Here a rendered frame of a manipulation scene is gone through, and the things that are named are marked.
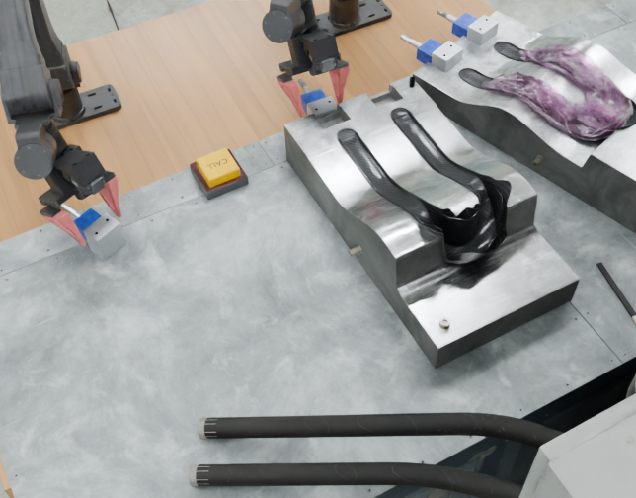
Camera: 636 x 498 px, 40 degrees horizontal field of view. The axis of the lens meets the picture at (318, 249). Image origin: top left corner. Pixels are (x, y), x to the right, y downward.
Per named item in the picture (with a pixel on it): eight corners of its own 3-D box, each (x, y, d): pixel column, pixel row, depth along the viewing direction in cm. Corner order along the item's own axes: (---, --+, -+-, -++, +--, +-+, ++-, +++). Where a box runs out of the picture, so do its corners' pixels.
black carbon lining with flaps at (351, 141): (330, 142, 154) (330, 102, 146) (408, 111, 158) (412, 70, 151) (438, 284, 135) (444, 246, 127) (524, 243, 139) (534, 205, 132)
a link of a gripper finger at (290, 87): (332, 113, 160) (321, 62, 156) (296, 124, 158) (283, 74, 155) (320, 106, 166) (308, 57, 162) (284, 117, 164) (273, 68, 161)
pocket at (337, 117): (312, 128, 158) (312, 113, 155) (338, 118, 160) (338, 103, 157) (324, 144, 156) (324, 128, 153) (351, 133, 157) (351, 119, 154)
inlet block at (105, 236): (54, 222, 153) (46, 202, 149) (77, 206, 155) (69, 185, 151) (104, 261, 148) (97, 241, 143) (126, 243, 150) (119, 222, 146)
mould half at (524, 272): (285, 159, 161) (281, 105, 150) (407, 111, 168) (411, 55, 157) (435, 369, 134) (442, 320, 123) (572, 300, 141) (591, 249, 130)
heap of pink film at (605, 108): (472, 91, 162) (477, 58, 156) (529, 45, 170) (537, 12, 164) (592, 162, 151) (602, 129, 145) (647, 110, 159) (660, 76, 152)
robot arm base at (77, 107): (115, 77, 164) (104, 55, 168) (9, 112, 159) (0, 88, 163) (123, 108, 170) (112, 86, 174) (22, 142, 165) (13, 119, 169)
